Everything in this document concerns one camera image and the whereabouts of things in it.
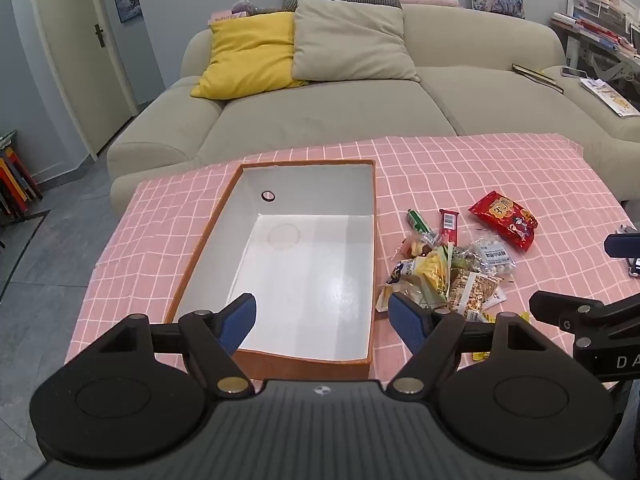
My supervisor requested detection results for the open magazine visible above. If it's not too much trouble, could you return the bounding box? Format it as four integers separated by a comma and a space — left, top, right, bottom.
579, 78, 640, 118

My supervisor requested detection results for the peanut packet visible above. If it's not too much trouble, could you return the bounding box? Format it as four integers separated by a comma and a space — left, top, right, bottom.
446, 269, 506, 324

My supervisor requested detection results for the pink checked tablecloth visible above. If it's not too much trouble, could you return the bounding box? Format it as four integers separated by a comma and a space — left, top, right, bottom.
64, 132, 640, 397

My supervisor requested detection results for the pink blanket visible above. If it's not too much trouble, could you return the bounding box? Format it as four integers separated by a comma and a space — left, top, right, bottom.
395, 0, 460, 10

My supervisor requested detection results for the packet of yellow slices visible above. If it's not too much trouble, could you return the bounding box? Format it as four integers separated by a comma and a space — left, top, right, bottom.
382, 246, 452, 312

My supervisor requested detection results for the white desk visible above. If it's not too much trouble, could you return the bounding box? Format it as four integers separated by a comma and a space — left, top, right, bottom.
550, 15, 640, 85

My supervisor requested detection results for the orange cardboard box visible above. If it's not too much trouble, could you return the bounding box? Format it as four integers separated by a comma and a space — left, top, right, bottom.
164, 160, 377, 382

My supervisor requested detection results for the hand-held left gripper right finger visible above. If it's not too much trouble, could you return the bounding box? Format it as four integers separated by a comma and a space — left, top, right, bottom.
387, 292, 557, 397

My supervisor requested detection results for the sunflower seed packet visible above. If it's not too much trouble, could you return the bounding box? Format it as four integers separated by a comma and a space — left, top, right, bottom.
446, 241, 482, 274

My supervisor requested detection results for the stack of coloured stools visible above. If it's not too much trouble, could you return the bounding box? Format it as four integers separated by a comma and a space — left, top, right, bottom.
0, 130, 44, 222

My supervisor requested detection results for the clear packet with reddish pieces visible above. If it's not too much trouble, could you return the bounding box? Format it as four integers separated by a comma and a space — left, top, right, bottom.
399, 236, 432, 262

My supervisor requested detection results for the grey plush toy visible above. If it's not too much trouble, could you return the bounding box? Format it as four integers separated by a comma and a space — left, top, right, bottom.
232, 0, 282, 16

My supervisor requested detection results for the clear packet of white balls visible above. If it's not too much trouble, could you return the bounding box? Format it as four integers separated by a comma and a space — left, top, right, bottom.
467, 235, 516, 282

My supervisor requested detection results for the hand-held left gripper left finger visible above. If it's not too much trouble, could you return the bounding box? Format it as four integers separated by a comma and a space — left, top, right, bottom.
92, 293, 258, 397

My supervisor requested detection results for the red sausage stick packet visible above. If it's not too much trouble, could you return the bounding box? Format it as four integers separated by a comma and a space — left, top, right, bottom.
438, 208, 461, 246

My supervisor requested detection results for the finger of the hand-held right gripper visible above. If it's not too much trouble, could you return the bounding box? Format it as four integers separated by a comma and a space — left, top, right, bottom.
529, 289, 640, 334
604, 232, 640, 277

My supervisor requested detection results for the beige pillow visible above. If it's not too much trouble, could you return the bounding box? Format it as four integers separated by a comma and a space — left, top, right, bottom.
291, 0, 421, 84

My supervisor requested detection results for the green stick snack packet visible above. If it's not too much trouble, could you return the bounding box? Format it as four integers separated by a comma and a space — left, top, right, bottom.
407, 208, 437, 244

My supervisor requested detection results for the beige sofa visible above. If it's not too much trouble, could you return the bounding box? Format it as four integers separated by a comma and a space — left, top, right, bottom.
106, 2, 640, 211

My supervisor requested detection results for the yellow pillow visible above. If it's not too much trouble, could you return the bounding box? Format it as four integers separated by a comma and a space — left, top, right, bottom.
190, 11, 309, 100

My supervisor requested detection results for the pile of books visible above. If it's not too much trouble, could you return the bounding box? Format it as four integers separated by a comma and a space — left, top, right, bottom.
550, 12, 640, 57

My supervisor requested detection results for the red snack bag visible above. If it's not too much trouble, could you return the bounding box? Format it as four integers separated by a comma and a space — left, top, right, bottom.
468, 190, 539, 254

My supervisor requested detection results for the dark book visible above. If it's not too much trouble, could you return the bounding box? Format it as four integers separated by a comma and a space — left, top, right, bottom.
512, 63, 565, 94

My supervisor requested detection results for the white door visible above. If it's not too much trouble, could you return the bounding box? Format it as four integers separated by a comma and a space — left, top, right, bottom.
29, 0, 167, 157

